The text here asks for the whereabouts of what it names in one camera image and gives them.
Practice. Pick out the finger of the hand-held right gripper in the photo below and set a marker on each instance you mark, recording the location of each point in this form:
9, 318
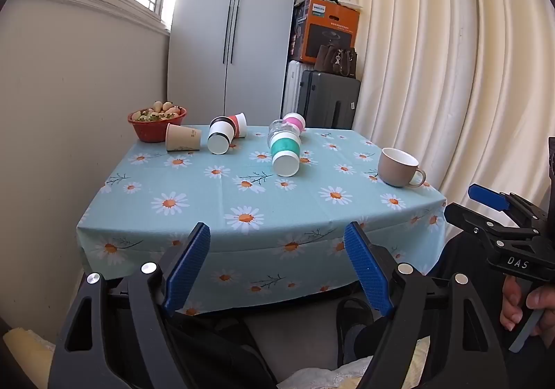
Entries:
470, 220
488, 195

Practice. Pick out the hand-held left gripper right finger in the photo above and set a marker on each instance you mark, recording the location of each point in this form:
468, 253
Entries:
368, 272

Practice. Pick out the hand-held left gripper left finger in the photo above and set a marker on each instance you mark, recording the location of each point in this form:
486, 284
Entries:
186, 272

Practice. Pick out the person's right forearm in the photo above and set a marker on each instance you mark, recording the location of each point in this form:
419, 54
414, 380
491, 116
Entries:
537, 367

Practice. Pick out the tan paper cup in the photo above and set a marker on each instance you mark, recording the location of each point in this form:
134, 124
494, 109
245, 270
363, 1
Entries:
184, 137

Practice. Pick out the white cup with black band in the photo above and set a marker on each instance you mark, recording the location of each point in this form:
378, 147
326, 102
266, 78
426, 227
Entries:
220, 133

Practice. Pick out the white cup with teal band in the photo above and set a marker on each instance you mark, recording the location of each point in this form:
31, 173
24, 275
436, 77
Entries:
285, 153

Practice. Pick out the white cup with red band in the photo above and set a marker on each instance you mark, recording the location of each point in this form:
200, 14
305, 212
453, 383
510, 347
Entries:
240, 124

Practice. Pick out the white cup with pink band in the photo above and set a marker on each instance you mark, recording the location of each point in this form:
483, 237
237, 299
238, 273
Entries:
295, 121

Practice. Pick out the clear glass cup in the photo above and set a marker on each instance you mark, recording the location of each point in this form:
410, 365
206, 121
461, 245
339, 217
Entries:
277, 128

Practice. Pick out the person's right hand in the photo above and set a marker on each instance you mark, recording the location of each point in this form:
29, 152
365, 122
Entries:
511, 304

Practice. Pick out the black slipper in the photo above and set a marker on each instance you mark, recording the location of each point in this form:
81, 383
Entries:
349, 319

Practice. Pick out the beige ceramic mug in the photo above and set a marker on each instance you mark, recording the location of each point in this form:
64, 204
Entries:
396, 168

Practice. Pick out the blue daisy print tablecloth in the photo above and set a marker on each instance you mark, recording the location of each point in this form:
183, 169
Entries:
260, 198

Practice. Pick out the cream lace cloth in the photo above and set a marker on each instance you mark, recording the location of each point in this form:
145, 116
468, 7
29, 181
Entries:
329, 376

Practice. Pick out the cream curtain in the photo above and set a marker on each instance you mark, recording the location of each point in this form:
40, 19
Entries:
433, 68

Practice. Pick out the red plastic bowl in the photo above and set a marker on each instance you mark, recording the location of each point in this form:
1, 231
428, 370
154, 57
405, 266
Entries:
149, 131

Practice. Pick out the pile of beige food pieces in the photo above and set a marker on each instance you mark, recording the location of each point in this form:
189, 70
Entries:
156, 112

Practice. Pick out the dark grey suitcase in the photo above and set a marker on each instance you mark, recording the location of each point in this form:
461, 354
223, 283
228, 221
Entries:
327, 101

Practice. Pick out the yellow cushion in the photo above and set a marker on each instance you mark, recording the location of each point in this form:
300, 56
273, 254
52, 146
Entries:
26, 358

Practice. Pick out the white suitcase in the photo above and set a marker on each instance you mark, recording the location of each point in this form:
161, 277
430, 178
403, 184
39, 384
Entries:
291, 88

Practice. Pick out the brown handbag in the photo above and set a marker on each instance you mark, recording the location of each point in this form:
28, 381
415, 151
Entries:
336, 62

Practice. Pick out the orange cardboard box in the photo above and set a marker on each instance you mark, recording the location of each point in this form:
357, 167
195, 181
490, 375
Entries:
329, 31

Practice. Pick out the white wardrobe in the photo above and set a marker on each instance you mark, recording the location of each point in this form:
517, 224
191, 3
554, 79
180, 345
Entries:
260, 25

